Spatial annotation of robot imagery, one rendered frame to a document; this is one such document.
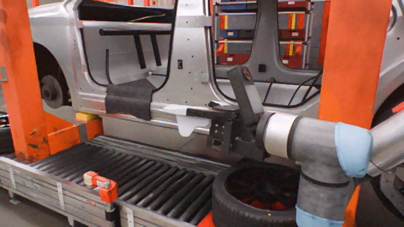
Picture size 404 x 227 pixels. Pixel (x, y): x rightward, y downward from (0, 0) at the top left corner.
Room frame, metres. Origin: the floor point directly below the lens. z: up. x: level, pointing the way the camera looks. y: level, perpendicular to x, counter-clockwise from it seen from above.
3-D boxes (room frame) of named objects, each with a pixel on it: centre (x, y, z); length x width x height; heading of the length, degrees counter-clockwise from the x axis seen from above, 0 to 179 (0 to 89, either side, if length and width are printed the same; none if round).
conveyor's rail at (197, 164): (2.26, 0.22, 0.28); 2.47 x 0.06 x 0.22; 62
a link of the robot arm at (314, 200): (0.42, -0.21, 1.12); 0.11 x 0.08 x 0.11; 142
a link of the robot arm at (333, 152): (0.41, -0.20, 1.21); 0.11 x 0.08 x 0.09; 52
